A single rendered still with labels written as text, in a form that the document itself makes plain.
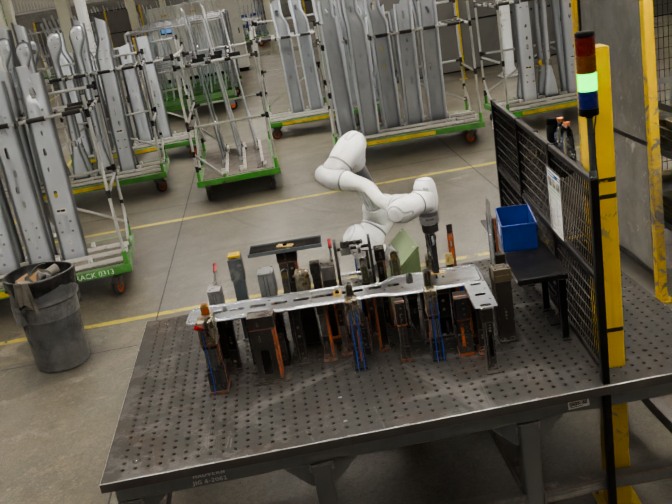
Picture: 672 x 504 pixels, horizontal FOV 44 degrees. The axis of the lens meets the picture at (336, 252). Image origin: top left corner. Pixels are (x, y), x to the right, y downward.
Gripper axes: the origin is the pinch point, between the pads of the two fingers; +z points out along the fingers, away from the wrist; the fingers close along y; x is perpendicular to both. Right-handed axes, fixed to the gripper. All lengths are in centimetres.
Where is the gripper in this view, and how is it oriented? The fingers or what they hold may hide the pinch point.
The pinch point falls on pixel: (435, 264)
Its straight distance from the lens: 387.7
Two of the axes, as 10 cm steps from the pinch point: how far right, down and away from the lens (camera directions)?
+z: 1.6, 9.3, 3.3
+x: 9.9, -1.6, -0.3
